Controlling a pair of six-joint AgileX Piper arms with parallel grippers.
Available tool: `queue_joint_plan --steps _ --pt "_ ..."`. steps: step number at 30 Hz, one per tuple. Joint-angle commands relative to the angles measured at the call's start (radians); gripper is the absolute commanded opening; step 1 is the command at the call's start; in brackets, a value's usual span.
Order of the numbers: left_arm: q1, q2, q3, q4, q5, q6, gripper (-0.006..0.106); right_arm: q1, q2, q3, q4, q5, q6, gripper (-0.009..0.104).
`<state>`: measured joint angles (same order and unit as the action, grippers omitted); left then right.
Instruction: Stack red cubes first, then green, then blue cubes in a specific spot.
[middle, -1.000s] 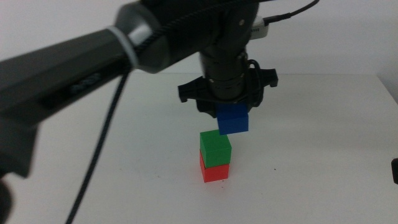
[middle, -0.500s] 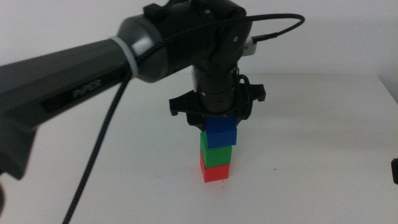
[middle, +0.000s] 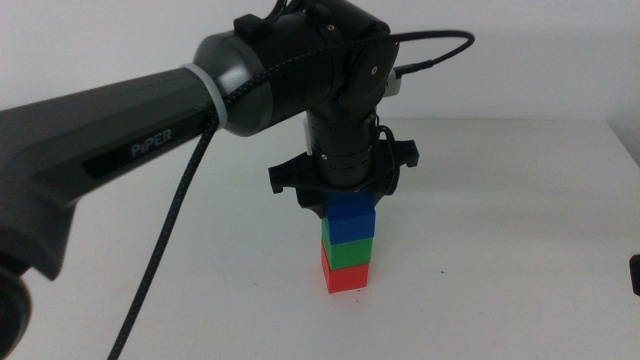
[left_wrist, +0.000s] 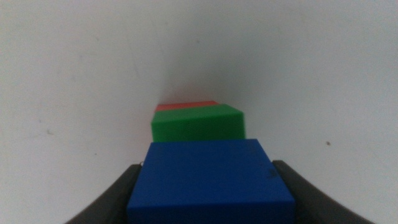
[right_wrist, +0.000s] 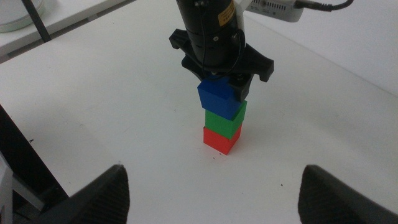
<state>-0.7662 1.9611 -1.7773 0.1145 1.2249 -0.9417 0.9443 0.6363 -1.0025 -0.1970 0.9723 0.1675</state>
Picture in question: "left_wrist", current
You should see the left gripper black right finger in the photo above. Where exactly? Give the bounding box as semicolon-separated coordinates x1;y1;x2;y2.
271;159;376;224

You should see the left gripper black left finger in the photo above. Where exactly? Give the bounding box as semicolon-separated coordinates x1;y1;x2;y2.
63;163;144;224

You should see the blue cube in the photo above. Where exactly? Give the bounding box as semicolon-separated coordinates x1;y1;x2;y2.
126;138;297;224

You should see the green cube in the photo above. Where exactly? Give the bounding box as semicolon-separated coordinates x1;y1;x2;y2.
150;103;247;144

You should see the red cube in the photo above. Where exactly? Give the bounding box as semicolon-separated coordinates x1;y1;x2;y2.
154;100;220;113

